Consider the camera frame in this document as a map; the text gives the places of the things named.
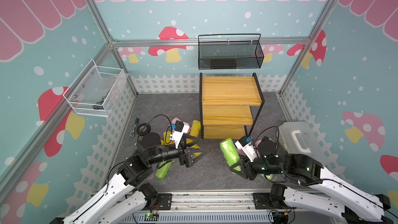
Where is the white wire mesh basket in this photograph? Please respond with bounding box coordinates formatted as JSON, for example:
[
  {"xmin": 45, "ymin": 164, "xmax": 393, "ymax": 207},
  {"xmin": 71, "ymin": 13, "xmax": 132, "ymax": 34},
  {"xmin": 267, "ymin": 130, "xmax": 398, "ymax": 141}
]
[{"xmin": 63, "ymin": 60, "xmax": 127, "ymax": 117}]

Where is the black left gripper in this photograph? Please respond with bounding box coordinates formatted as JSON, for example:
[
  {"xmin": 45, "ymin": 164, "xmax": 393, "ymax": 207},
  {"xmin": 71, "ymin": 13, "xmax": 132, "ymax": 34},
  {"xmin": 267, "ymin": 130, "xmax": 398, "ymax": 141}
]
[{"xmin": 149, "ymin": 134, "xmax": 207, "ymax": 168}]

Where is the black wire mesh basket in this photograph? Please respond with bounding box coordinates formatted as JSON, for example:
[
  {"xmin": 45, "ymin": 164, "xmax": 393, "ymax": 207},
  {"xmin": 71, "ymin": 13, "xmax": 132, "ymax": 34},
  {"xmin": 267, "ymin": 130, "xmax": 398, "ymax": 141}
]
[{"xmin": 198, "ymin": 33, "xmax": 264, "ymax": 70}]

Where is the black tape roll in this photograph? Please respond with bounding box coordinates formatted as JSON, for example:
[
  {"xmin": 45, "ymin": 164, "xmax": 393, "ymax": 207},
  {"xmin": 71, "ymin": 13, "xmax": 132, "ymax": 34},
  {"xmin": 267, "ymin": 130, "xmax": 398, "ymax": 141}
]
[{"xmin": 136, "ymin": 123, "xmax": 151, "ymax": 136}]

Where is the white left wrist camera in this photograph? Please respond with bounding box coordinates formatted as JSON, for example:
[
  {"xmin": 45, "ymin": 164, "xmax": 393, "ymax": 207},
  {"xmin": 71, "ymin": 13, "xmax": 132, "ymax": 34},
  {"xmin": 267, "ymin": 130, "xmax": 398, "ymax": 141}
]
[{"xmin": 170, "ymin": 122, "xmax": 190, "ymax": 149}]

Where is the green handled ratchet wrench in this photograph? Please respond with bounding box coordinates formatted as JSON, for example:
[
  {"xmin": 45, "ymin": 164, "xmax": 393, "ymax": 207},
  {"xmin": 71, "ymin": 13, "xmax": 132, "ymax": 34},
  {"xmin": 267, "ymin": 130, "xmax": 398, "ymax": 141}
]
[{"xmin": 130, "ymin": 117, "xmax": 140, "ymax": 137}]

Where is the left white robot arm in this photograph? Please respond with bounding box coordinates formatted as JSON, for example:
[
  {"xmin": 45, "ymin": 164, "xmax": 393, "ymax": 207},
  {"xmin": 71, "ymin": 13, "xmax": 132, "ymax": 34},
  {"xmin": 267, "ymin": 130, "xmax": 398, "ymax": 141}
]
[{"xmin": 52, "ymin": 132, "xmax": 205, "ymax": 224}]

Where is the translucent plastic storage box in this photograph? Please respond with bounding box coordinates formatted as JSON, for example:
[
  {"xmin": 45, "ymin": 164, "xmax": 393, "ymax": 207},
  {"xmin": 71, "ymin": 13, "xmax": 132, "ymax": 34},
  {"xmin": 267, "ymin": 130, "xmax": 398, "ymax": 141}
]
[{"xmin": 279, "ymin": 122, "xmax": 326, "ymax": 167}]

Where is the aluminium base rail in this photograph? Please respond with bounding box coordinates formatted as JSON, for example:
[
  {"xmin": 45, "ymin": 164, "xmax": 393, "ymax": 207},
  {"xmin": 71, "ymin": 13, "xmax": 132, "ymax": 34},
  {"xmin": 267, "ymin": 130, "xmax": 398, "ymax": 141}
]
[{"xmin": 86, "ymin": 189, "xmax": 343, "ymax": 224}]

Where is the green trash bag roll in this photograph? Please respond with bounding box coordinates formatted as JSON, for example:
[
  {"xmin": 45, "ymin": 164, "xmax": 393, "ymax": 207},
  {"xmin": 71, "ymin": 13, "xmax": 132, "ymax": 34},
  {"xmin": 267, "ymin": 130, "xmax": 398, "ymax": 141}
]
[
  {"xmin": 155, "ymin": 160, "xmax": 174, "ymax": 179},
  {"xmin": 264, "ymin": 174, "xmax": 275, "ymax": 181},
  {"xmin": 220, "ymin": 138, "xmax": 240, "ymax": 167}
]

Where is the green circuit board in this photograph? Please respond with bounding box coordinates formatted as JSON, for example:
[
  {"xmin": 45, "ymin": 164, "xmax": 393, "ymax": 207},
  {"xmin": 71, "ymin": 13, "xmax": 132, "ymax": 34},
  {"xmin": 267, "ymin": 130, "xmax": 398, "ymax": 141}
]
[{"xmin": 144, "ymin": 213, "xmax": 159, "ymax": 222}]

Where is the yellow trash bag roll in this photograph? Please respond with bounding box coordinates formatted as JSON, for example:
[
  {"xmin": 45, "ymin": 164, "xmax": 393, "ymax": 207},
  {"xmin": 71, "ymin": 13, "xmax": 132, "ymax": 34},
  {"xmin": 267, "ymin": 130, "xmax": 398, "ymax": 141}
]
[
  {"xmin": 190, "ymin": 120, "xmax": 201, "ymax": 137},
  {"xmin": 161, "ymin": 131, "xmax": 174, "ymax": 145}
]

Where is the pink trash bag roll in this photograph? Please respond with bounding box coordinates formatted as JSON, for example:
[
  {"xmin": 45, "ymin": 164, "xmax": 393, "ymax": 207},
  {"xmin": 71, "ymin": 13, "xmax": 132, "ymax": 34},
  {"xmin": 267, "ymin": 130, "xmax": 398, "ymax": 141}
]
[
  {"xmin": 255, "ymin": 140, "xmax": 262, "ymax": 148},
  {"xmin": 172, "ymin": 117, "xmax": 183, "ymax": 125}
]

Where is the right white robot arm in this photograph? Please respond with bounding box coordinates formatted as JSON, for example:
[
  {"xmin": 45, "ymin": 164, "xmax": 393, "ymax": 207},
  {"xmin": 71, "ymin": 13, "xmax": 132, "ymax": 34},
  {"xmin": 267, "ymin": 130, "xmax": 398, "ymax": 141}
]
[{"xmin": 220, "ymin": 136, "xmax": 393, "ymax": 224}]

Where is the wooden three-tier shelf black frame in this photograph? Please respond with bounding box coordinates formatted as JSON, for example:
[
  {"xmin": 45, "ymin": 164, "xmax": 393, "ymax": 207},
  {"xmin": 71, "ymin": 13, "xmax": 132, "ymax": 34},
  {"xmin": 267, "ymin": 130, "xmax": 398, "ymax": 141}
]
[{"xmin": 199, "ymin": 73, "xmax": 265, "ymax": 140}]

